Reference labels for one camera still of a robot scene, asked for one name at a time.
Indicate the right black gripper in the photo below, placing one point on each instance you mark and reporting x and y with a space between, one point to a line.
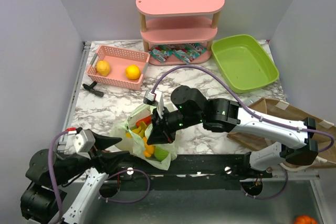
160 133

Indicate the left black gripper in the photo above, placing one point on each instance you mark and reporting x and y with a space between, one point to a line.
106 160

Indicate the yellow bell pepper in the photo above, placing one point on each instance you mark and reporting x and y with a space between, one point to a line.
149 149

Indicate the orange carrot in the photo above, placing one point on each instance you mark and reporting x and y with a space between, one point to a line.
146 120

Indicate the avocado print plastic bag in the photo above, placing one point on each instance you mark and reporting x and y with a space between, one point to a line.
134 140

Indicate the yellow banana bunch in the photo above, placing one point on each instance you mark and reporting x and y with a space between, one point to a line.
140 131

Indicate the green cabbage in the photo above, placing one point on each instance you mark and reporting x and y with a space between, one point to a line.
161 154

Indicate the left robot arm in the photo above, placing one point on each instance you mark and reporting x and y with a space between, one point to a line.
50 168

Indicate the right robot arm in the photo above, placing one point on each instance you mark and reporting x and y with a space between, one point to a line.
293 142

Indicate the brown paper bag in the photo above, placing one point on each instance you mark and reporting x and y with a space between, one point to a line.
287 111

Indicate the orange fruit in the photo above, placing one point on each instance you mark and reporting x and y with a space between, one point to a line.
132 72

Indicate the cherry mint candy packet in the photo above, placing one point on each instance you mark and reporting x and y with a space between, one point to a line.
161 52

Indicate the yellow lemon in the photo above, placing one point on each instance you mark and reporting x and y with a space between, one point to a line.
103 68

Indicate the pink perforated basket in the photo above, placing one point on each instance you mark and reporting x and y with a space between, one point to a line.
119 59

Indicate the green plastic tray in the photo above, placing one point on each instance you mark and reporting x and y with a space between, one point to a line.
243 63

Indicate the pink three-tier shelf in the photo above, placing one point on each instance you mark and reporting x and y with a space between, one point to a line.
169 22

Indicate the orange pumpkin toy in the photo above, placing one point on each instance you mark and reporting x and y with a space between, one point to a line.
304 219

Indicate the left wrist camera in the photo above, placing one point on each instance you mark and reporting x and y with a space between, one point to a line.
79 142

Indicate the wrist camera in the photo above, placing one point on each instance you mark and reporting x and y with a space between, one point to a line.
155 98
79 142

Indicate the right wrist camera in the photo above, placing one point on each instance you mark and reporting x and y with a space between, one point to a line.
155 98

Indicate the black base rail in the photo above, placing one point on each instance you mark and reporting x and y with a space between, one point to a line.
190 172

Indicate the black T-handle tool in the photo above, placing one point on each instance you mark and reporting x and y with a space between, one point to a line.
91 88

